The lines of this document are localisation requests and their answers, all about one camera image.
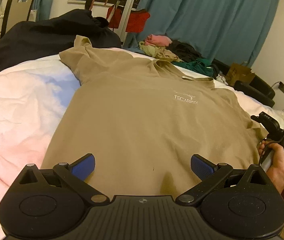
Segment wide blue curtain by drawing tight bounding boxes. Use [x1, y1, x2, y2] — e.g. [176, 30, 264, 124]
[125, 0, 281, 67]

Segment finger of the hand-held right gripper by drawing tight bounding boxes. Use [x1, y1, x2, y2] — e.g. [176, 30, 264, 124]
[251, 112, 281, 132]

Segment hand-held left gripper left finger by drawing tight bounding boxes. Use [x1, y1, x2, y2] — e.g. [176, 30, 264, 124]
[19, 153, 110, 207]

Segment brown paper bag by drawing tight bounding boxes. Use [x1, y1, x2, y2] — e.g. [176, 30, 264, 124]
[226, 62, 256, 85]

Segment dark navy garment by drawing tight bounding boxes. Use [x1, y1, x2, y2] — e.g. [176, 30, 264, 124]
[0, 9, 122, 84]

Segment pink cloth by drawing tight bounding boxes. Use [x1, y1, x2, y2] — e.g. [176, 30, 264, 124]
[146, 34, 174, 47]

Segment beige clothes pile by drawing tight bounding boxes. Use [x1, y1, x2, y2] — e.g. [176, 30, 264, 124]
[138, 41, 184, 63]

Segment black clothes pile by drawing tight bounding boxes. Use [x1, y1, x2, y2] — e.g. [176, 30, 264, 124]
[167, 40, 204, 63]

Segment pastel bed sheet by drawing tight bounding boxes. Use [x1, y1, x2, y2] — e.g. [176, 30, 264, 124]
[0, 47, 284, 240]

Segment beige and black chair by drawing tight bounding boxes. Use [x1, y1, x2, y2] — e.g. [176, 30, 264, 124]
[0, 0, 35, 39]

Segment person's right hand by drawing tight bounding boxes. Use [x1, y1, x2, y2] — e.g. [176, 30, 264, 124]
[258, 139, 284, 196]

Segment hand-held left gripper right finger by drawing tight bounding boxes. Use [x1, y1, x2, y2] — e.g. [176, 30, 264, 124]
[176, 154, 267, 207]

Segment red bag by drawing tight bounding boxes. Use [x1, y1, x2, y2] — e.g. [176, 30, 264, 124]
[106, 5, 150, 33]

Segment tan t-shirt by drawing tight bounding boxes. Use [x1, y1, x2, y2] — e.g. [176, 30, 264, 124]
[40, 35, 270, 198]

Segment black sofa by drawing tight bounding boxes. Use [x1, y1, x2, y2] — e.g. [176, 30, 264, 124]
[212, 59, 276, 108]

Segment white metal stand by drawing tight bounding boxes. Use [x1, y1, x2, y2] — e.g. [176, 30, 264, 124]
[109, 0, 140, 37]

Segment white cloth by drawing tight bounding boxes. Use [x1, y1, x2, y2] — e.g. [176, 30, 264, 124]
[216, 71, 229, 84]

